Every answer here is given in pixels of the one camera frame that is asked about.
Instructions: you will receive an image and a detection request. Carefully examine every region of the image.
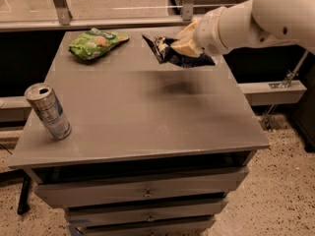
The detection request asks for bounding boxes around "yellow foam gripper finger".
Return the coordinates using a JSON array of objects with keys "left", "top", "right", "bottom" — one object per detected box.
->
[{"left": 170, "top": 20, "right": 204, "bottom": 58}]

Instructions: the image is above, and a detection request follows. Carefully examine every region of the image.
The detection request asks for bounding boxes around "blue chip bag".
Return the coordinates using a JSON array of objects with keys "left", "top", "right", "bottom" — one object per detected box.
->
[{"left": 142, "top": 34, "right": 216, "bottom": 69}]

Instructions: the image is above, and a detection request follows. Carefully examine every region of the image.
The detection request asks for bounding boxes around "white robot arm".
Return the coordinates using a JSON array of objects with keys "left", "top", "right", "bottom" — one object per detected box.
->
[{"left": 171, "top": 0, "right": 315, "bottom": 57}]

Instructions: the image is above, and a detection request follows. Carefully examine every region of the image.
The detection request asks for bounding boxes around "green rice chip bag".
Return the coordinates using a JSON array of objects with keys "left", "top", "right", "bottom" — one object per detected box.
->
[{"left": 69, "top": 28, "right": 129, "bottom": 61}]

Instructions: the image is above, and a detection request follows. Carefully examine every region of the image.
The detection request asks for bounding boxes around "grey drawer cabinet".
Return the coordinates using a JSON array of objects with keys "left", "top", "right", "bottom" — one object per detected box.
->
[{"left": 7, "top": 25, "right": 271, "bottom": 236}]

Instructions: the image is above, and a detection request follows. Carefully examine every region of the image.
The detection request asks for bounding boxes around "top grey drawer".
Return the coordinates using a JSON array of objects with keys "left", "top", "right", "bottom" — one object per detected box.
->
[{"left": 34, "top": 166, "right": 248, "bottom": 207}]

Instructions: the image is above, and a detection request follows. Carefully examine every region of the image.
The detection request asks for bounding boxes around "grey drawer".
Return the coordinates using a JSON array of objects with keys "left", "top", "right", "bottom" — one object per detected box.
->
[
  {"left": 84, "top": 216, "right": 215, "bottom": 236},
  {"left": 66, "top": 196, "right": 227, "bottom": 227},
  {"left": 34, "top": 166, "right": 248, "bottom": 207}
]

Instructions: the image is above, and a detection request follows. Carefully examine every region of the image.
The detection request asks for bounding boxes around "silver blue drink can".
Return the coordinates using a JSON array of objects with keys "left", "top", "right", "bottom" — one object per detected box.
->
[{"left": 25, "top": 83, "right": 71, "bottom": 141}]

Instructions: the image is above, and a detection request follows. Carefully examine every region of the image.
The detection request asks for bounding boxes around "bottom grey drawer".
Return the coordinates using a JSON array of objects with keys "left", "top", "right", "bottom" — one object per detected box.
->
[{"left": 84, "top": 216, "right": 215, "bottom": 236}]

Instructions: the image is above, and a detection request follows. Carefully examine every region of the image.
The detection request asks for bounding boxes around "middle grey drawer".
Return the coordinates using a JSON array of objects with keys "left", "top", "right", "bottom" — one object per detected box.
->
[{"left": 66, "top": 196, "right": 227, "bottom": 227}]

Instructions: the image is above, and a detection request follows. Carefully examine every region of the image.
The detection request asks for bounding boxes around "black metal leg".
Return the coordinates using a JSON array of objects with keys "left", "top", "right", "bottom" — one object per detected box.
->
[{"left": 17, "top": 175, "right": 32, "bottom": 215}]

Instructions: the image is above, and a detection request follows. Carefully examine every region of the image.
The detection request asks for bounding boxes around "grey metal railing frame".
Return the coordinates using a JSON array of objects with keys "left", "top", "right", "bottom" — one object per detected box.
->
[{"left": 0, "top": 0, "right": 315, "bottom": 123}]

